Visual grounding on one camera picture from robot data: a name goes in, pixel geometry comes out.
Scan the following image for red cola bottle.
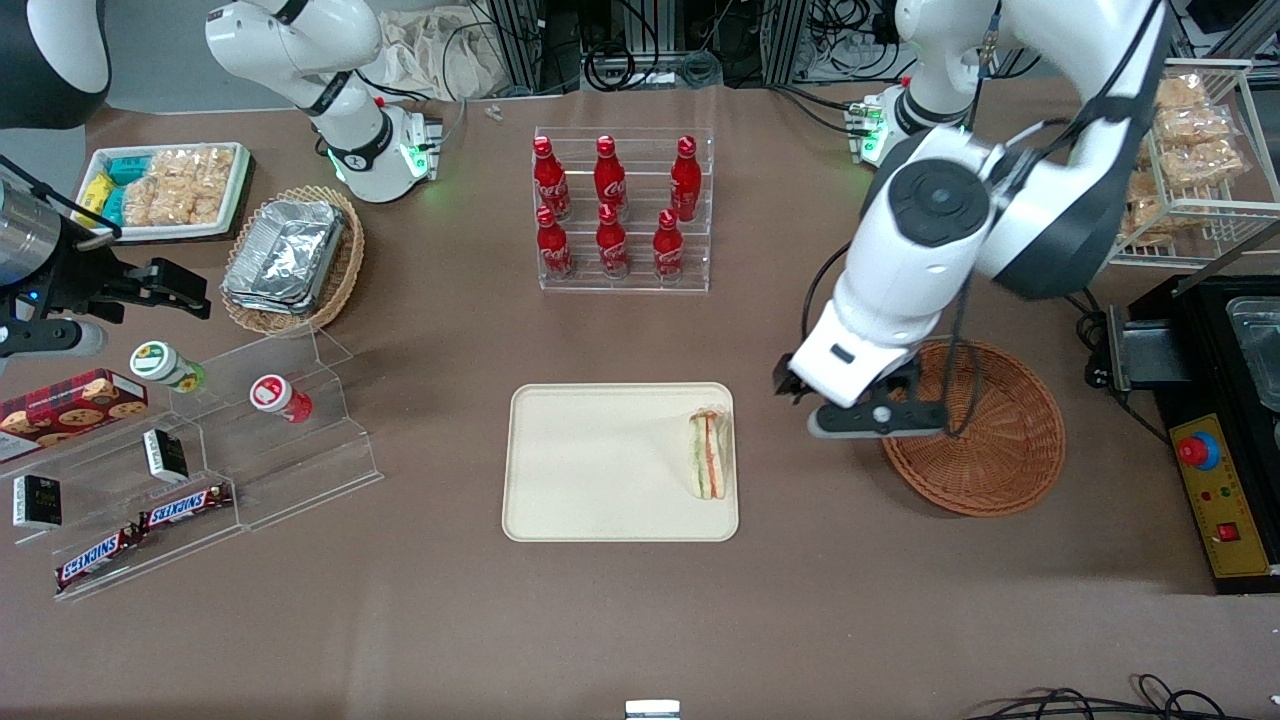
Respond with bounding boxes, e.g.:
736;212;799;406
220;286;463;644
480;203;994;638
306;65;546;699
533;137;572;222
594;136;628;223
670;136;703;223
653;209;686;282
596;204;631;280
536;206;576;280

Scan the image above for white wire rack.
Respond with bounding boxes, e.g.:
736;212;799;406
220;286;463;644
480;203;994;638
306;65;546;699
1108;57;1280;270

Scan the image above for stacked aluminium foil containers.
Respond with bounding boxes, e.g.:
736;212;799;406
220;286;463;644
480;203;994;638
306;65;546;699
221;199;347;317

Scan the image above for white snack tray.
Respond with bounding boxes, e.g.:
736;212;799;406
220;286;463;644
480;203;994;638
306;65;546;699
75;142;252;244

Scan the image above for background cable tangle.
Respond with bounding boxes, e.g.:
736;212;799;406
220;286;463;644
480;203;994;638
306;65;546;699
805;0;906;86

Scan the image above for cream rectangular tray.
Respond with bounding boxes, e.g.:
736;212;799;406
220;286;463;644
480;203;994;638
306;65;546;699
502;382;740;543

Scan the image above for beige cloth bag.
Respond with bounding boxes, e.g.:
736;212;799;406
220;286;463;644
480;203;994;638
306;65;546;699
375;8;503;103

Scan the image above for black machine cable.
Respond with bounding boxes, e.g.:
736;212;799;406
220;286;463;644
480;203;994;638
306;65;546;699
1070;290;1173;444

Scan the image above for clear acrylic bottle rack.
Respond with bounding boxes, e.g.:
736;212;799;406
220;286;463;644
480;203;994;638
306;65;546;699
533;127;713;293

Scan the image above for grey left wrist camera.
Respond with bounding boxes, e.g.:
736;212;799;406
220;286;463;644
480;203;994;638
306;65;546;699
807;399;950;442

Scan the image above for oval tan wicker basket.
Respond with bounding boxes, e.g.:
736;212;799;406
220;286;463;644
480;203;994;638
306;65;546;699
220;185;366;337

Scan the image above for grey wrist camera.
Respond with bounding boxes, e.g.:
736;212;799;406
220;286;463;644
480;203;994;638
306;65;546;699
807;399;950;442
0;319;107;362

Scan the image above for clear plastic container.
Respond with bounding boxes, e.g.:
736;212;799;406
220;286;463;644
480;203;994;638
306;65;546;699
1225;296;1280;412

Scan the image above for black machine with yellow panel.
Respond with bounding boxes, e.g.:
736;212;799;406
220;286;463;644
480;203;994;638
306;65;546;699
1105;272;1280;597

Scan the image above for black floor cables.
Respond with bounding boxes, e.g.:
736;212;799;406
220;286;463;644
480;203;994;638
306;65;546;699
963;674;1280;720

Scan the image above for red lidded small bottle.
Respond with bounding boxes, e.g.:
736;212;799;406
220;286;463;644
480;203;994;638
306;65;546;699
250;374;314;424

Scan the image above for snickers bar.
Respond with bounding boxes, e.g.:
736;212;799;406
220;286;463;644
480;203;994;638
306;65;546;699
55;527;142;590
137;484;234;532

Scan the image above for round brown wicker basket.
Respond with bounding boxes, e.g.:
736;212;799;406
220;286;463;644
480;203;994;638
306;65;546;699
879;339;1067;518

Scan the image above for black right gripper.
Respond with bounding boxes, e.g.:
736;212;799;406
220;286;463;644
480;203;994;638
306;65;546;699
54;240;212;324

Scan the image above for aluminium frame rack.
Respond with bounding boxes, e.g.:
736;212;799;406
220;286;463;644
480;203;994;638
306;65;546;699
478;0;813;93

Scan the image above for red cookie box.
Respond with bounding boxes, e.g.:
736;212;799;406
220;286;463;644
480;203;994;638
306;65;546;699
0;369;150;464

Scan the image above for bagged rice crackers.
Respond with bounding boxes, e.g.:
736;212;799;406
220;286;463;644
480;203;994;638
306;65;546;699
120;146;237;228

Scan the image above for clear acrylic stepped shelf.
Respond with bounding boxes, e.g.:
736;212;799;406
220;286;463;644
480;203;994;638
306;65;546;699
0;325;385;602

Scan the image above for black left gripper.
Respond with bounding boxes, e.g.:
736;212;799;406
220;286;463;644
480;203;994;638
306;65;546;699
774;351;926;414

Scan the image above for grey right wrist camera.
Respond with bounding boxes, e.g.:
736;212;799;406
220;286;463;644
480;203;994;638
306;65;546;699
0;319;107;362

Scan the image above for green lidded small bottle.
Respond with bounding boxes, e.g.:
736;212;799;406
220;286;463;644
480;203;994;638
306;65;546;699
130;341;207;394

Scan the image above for small black box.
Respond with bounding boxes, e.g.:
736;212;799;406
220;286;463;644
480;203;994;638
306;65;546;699
143;428;190;484
12;475;63;530

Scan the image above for triangular sandwich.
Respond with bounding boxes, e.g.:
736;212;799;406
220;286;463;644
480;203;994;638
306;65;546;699
687;405;734;502

